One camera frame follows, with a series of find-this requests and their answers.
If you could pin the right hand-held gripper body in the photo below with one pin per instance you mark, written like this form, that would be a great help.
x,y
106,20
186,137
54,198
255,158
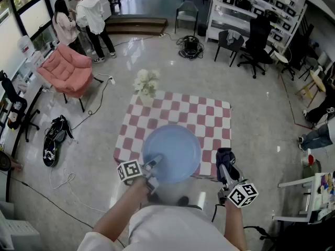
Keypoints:
x,y
242,195

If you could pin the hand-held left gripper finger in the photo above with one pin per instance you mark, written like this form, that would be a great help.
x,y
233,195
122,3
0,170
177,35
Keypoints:
x,y
154,162

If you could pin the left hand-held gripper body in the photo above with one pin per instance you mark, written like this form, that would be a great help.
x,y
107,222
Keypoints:
x,y
129,171

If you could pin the dark blue cloth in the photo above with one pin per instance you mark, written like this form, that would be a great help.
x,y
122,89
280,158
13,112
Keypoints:
x,y
223,155

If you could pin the big blue plate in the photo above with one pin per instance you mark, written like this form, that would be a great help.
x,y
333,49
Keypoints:
x,y
172,150

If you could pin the person's left forearm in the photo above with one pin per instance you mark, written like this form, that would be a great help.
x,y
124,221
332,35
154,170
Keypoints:
x,y
117,216

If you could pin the person's right forearm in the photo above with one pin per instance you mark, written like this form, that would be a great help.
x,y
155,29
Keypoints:
x,y
234,223

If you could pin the red white checkered tablecloth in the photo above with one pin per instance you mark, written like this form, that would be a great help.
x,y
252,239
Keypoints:
x,y
183,108

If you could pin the person's white shirt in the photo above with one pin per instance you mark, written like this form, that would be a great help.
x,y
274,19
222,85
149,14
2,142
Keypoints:
x,y
170,229

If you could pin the green woven basket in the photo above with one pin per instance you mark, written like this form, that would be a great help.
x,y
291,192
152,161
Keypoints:
x,y
312,170

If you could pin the white cup with red inside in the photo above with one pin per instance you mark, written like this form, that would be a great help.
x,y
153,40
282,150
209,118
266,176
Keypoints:
x,y
308,159

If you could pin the black backpack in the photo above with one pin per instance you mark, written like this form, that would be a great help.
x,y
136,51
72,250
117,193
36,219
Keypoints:
x,y
53,140

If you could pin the white flower bouquet in vase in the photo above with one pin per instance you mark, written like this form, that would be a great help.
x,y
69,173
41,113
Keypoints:
x,y
144,78

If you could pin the pile of colourful toys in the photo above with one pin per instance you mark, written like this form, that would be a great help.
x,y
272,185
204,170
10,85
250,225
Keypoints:
x,y
327,187

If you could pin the dark grey chair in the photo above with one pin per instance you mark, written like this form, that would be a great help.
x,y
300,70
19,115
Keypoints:
x,y
230,48

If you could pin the round white side table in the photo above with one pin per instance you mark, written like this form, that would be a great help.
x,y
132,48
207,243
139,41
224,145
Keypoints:
x,y
281,57

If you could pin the round wooden table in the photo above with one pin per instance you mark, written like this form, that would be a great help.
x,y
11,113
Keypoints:
x,y
319,81

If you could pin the pink cushioned armchair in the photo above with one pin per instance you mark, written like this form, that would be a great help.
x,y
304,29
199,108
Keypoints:
x,y
65,69

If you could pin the grey garment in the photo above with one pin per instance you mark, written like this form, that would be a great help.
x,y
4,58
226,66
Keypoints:
x,y
233,36

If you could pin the white drawer unit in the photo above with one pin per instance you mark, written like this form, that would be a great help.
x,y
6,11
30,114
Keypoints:
x,y
18,231

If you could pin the white desk with black edge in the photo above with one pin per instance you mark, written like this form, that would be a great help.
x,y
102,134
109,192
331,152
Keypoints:
x,y
32,88

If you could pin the black office chair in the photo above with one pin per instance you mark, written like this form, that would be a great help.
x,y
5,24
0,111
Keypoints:
x,y
259,35
14,101

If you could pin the black waste bin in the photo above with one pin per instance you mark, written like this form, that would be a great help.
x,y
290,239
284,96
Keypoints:
x,y
202,30

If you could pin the dark wooden platform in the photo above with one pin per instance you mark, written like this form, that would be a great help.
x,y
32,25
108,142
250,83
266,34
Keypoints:
x,y
136,25

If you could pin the white shelf unit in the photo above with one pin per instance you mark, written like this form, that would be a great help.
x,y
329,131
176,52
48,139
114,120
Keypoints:
x,y
222,18

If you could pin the grey green chair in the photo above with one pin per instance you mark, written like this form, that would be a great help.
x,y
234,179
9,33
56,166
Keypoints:
x,y
187,9

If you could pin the row of black white devices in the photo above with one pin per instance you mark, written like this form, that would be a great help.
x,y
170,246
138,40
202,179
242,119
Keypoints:
x,y
244,3

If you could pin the white water jug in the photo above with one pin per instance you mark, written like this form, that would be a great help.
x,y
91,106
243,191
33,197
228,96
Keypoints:
x,y
25,46

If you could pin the black framed window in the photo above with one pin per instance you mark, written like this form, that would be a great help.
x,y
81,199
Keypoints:
x,y
34,17

